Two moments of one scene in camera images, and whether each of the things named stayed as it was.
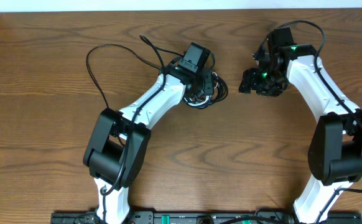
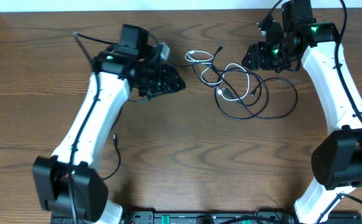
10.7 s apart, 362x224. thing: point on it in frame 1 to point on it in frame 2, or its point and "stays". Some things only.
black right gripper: x=250 y=82 to x=256 y=51
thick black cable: x=218 y=98 to x=254 y=76
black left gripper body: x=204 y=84 to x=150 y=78
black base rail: x=204 y=218 stays
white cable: x=199 y=102 to x=199 y=61
